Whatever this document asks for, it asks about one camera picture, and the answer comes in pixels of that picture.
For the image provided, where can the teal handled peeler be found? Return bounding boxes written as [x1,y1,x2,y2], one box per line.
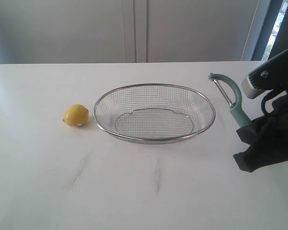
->
[208,73,252,127]

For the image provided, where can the yellow lemon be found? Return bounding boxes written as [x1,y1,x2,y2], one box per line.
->
[63,104,89,127]

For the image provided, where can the oval wire mesh basket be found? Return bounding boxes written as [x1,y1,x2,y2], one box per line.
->
[93,83,216,145]

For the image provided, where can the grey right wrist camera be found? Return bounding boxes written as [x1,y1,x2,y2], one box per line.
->
[241,64,274,99]

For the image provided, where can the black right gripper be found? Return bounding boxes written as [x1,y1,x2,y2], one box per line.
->
[233,49,288,173]

